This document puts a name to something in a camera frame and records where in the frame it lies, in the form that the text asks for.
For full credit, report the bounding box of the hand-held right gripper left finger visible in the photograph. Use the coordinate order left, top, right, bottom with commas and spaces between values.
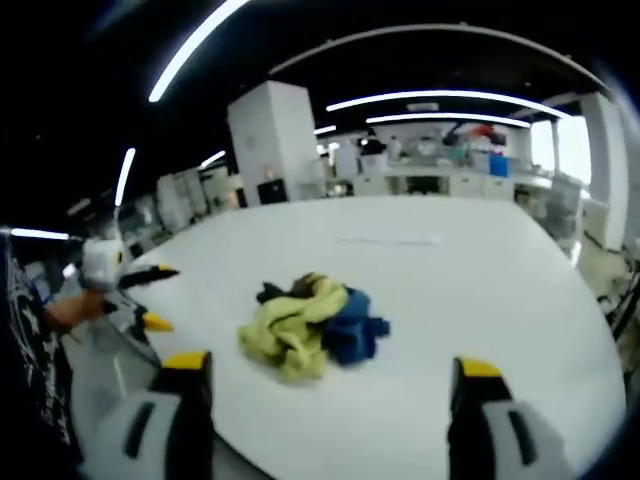
83, 349, 215, 480

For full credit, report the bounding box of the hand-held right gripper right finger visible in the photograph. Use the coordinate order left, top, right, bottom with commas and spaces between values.
446, 355, 572, 480

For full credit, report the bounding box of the yellow-green garment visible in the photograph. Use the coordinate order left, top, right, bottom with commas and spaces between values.
236, 277, 350, 385

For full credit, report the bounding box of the dark brown garment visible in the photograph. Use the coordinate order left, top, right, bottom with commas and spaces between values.
255, 272, 326, 305

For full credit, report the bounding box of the blue garment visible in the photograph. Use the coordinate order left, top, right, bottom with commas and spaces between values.
323, 286, 392, 366

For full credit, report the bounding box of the person's left hand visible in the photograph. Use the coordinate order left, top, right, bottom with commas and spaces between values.
43, 288, 117, 335

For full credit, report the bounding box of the long ceiling light strip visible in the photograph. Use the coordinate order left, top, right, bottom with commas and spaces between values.
114, 146, 137, 208
365, 112, 532, 129
9, 227, 71, 242
325, 89, 575, 120
147, 0, 254, 104

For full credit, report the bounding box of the black box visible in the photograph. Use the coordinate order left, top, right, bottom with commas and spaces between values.
256, 178, 292, 206

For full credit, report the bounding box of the white square column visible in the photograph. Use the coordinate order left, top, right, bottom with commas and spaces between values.
226, 79, 327, 207

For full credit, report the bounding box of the white lab counter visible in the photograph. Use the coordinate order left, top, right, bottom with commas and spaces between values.
349, 162, 554, 202

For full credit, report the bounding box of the bright window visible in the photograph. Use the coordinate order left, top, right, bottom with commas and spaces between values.
529, 115, 593, 182

